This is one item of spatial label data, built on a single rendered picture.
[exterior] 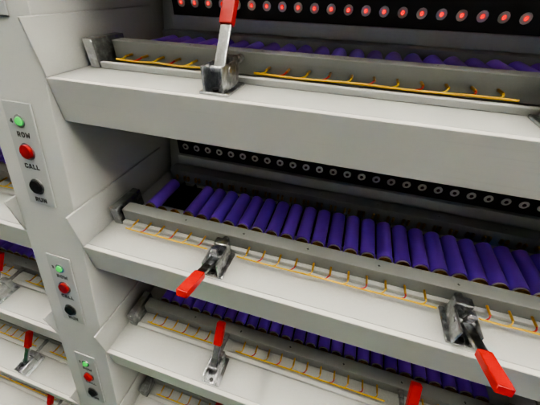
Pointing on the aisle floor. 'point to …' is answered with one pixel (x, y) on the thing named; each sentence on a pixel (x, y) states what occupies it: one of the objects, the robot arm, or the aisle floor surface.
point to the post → (71, 186)
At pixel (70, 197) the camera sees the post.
